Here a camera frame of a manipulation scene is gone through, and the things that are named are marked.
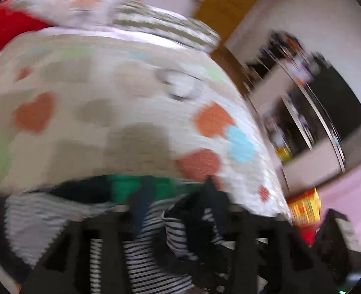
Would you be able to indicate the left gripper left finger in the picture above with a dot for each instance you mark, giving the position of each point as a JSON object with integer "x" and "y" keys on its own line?
{"x": 88, "y": 256}

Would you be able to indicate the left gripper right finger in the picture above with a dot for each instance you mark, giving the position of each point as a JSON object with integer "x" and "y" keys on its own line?
{"x": 269, "y": 255}

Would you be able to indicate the navy striped pants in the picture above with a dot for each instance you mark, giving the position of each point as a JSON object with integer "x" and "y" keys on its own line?
{"x": 178, "y": 247}

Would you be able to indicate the yellow red carton box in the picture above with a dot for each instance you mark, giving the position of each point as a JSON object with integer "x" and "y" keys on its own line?
{"x": 305, "y": 208}

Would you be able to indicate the white TV cabinet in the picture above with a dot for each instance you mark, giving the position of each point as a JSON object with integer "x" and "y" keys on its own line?
{"x": 291, "y": 119}

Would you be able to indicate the yellow bottle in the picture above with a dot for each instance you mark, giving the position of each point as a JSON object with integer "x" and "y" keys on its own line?
{"x": 284, "y": 154}

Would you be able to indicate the black television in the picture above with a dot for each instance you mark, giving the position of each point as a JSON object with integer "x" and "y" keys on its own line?
{"x": 333, "y": 97}

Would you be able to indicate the heart patterned quilt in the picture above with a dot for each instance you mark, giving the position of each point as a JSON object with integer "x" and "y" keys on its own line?
{"x": 75, "y": 106}

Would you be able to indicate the cluttered shoe rack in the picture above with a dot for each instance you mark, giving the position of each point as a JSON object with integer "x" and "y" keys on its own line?
{"x": 281, "y": 46}

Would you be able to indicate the wooden door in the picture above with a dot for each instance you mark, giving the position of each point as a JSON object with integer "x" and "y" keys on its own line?
{"x": 223, "y": 16}

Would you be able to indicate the olive hedgehog bolster pillow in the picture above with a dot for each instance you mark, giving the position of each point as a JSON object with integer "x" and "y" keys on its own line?
{"x": 132, "y": 15}

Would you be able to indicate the floral white pillow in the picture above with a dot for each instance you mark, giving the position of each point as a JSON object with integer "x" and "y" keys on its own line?
{"x": 79, "y": 14}

